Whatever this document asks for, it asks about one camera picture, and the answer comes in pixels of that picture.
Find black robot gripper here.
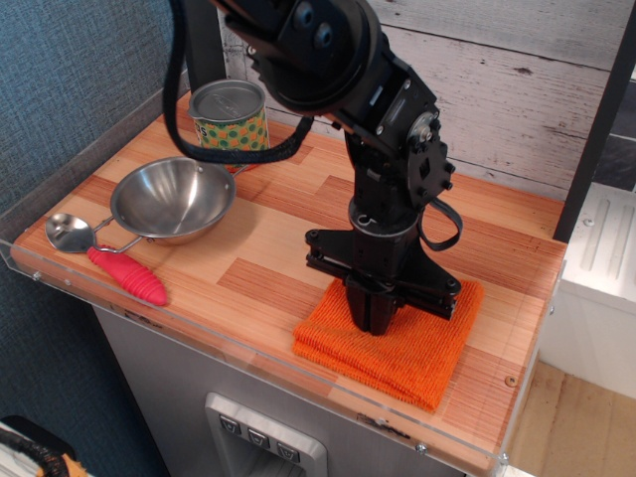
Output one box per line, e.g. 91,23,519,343
305,224,461,336

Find orange cloth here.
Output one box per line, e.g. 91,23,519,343
292,280,485,411

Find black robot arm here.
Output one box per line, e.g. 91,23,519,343
218,1,461,335

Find clear acrylic table guard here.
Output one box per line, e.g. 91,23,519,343
1,119,564,476

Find silver dispenser button panel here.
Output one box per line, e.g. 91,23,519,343
205,393,329,476

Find grey toy fridge cabinet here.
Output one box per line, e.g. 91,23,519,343
96,309,461,476

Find white toy sink unit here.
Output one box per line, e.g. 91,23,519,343
539,183,635,398

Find green orange patterned tin can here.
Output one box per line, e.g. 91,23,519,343
189,79,270,151

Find black white device bottom left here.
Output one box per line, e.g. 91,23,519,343
1,415,76,476

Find steel kadai with handles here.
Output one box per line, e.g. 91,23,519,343
97,157,246,253

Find dark vertical post left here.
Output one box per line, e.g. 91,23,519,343
180,0,227,93

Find dark vertical post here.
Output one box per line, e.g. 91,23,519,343
553,2,635,243
180,0,227,93

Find spoon with red handle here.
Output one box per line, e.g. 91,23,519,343
45,213,168,306

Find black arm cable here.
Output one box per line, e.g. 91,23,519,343
162,0,463,252

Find dark vertical post right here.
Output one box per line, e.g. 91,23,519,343
553,2,635,243

